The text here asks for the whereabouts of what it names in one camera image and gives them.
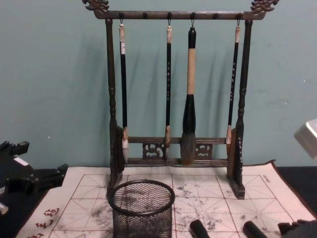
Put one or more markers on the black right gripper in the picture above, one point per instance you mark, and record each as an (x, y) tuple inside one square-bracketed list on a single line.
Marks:
[(299, 230)]

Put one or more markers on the dark wooden brush rack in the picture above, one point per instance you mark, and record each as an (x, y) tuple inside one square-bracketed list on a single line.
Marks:
[(110, 74)]

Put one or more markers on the white gridded felt mat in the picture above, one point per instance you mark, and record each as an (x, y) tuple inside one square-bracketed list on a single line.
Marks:
[(223, 198)]

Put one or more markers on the thin brush with white label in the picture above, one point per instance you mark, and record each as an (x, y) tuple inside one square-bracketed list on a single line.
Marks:
[(123, 74)]

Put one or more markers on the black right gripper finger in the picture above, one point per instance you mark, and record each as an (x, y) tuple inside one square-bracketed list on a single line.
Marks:
[(199, 229)]

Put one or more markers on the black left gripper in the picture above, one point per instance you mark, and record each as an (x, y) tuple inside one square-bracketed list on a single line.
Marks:
[(15, 171)]

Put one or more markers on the thin black calligraphy brush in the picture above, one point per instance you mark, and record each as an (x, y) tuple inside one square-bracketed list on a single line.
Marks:
[(168, 74), (233, 74)]

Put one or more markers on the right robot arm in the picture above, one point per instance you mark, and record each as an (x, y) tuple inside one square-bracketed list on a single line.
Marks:
[(307, 138)]

